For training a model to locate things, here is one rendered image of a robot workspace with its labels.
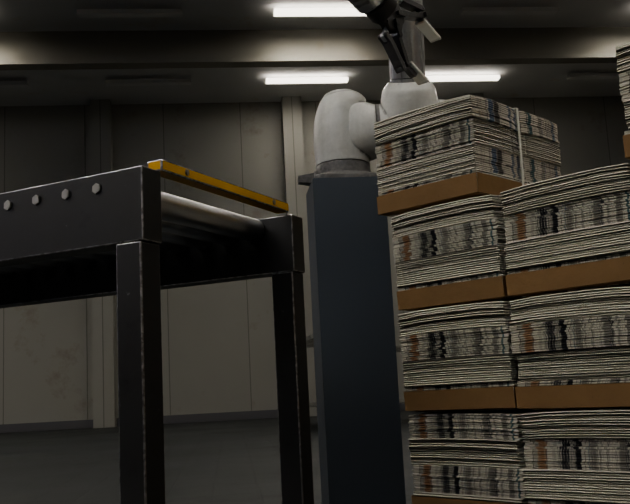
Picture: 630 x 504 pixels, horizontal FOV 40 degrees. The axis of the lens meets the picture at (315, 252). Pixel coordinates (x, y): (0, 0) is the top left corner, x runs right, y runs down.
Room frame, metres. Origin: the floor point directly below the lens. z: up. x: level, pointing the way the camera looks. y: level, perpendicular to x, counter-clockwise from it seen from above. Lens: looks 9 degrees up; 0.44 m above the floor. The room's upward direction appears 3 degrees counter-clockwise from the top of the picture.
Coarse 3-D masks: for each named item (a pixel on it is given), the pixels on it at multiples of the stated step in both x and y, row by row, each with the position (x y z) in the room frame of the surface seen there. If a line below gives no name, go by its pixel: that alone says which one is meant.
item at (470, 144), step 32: (384, 128) 1.97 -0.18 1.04; (416, 128) 1.91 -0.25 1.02; (448, 128) 1.85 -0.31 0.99; (480, 128) 1.82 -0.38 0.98; (384, 160) 1.98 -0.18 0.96; (416, 160) 1.92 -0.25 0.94; (448, 160) 1.86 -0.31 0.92; (480, 160) 1.82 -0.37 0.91; (384, 192) 1.98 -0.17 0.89; (480, 192) 1.81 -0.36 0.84
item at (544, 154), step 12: (528, 120) 1.96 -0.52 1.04; (540, 120) 2.00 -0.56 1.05; (528, 132) 1.96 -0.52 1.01; (540, 132) 2.00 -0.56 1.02; (552, 132) 2.04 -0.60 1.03; (528, 144) 1.96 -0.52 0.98; (540, 144) 2.00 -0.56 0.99; (552, 144) 2.04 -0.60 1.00; (528, 156) 1.96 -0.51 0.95; (540, 156) 2.00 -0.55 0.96; (552, 156) 2.04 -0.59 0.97; (528, 168) 1.96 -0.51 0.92; (540, 168) 2.00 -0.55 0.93; (552, 168) 2.05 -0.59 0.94; (528, 180) 1.96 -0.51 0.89; (540, 180) 2.00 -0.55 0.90
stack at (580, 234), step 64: (512, 192) 1.74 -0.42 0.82; (576, 192) 1.65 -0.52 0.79; (448, 256) 1.87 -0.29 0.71; (512, 256) 1.75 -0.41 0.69; (576, 256) 1.65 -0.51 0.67; (448, 320) 1.88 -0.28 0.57; (512, 320) 1.76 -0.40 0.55; (576, 320) 1.66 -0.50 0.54; (448, 384) 1.88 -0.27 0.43; (512, 384) 1.77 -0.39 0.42; (576, 384) 1.68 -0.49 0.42; (448, 448) 1.90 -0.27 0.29; (512, 448) 1.78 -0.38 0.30; (576, 448) 1.69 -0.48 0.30
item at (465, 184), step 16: (464, 176) 1.82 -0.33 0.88; (480, 176) 1.81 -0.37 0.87; (496, 176) 1.85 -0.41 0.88; (400, 192) 1.95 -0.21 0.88; (416, 192) 1.91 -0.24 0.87; (432, 192) 1.88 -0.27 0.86; (448, 192) 1.85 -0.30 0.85; (464, 192) 1.82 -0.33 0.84; (496, 192) 1.85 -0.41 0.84; (384, 208) 1.98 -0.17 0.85; (400, 208) 1.95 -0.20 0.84
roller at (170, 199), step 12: (168, 204) 1.48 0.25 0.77; (180, 204) 1.51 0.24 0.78; (192, 204) 1.55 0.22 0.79; (204, 204) 1.60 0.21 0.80; (168, 216) 1.50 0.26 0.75; (180, 216) 1.52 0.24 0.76; (192, 216) 1.55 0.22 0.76; (204, 216) 1.58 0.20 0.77; (216, 216) 1.62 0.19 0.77; (228, 216) 1.66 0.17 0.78; (240, 216) 1.71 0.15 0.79; (204, 228) 1.61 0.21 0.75; (216, 228) 1.63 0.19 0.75; (228, 228) 1.66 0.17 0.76; (240, 228) 1.70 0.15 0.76; (252, 228) 1.74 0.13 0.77; (252, 240) 1.77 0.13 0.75
